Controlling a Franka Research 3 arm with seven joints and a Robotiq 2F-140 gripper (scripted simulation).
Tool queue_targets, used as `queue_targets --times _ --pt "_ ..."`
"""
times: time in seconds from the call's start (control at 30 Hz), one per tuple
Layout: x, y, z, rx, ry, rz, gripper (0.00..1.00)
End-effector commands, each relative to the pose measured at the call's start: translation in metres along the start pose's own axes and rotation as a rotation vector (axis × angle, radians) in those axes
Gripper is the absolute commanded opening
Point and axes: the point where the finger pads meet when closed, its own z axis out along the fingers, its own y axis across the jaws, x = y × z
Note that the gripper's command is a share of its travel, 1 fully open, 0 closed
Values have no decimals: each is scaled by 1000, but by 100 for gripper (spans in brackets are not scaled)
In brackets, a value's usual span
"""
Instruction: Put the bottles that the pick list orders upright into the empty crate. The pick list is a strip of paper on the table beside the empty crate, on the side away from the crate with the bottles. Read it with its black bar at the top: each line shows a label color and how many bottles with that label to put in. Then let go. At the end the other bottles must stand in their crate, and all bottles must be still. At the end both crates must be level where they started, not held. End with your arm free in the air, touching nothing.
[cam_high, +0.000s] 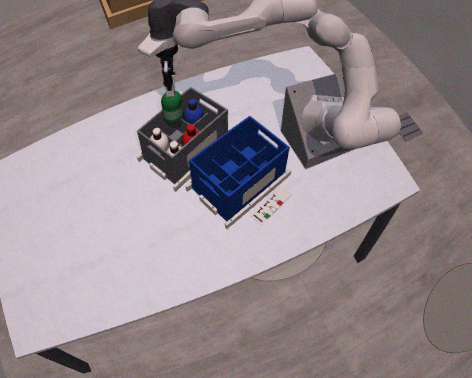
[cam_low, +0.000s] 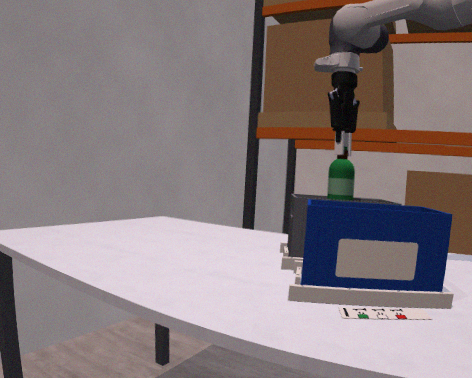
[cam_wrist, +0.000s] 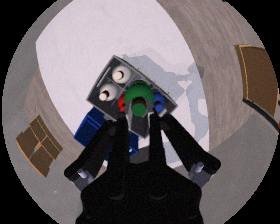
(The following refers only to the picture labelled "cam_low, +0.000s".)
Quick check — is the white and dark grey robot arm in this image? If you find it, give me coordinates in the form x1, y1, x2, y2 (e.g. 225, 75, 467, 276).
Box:
314, 0, 472, 74

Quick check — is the green bottle with pale green label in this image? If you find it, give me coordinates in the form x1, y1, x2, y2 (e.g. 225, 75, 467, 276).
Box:
327, 146, 355, 201

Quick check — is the grey divided crate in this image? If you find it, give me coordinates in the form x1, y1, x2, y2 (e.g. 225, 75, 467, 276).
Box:
287, 194, 402, 258

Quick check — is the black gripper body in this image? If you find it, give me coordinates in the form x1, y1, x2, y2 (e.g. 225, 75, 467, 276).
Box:
331, 71, 357, 104

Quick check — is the white paper pick list strip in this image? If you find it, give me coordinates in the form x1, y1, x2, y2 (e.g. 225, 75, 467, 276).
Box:
338, 307, 433, 320

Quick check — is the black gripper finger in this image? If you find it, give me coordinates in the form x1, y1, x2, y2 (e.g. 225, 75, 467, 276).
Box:
344, 94, 360, 156
327, 88, 349, 155

